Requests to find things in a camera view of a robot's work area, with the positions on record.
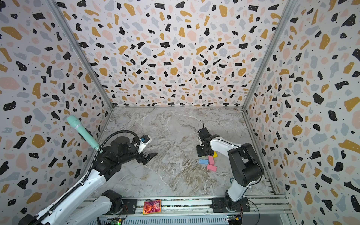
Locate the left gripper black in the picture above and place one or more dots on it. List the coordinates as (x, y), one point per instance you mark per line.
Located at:
(143, 158)

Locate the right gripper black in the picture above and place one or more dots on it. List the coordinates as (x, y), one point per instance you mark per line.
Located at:
(200, 152)

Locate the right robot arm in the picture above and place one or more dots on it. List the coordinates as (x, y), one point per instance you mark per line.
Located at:
(245, 165)

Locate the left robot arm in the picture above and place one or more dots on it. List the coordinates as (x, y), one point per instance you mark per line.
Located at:
(106, 163)

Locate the pink block upper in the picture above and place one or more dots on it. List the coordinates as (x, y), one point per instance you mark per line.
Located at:
(211, 160)

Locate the pink block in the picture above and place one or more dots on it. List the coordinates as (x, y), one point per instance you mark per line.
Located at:
(211, 160)
(212, 168)

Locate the blue block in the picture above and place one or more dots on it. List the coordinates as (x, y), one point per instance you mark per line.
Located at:
(203, 161)

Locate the pink block lower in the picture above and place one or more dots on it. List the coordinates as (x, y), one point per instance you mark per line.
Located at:
(212, 168)

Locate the colourful card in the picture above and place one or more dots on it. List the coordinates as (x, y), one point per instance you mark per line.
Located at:
(151, 207)

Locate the mint green toy microphone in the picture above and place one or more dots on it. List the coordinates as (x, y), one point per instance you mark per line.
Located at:
(76, 124)

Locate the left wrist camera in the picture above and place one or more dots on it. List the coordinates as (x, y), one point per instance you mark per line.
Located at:
(145, 139)

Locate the aluminium front rail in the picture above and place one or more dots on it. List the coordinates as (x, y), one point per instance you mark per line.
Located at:
(204, 210)

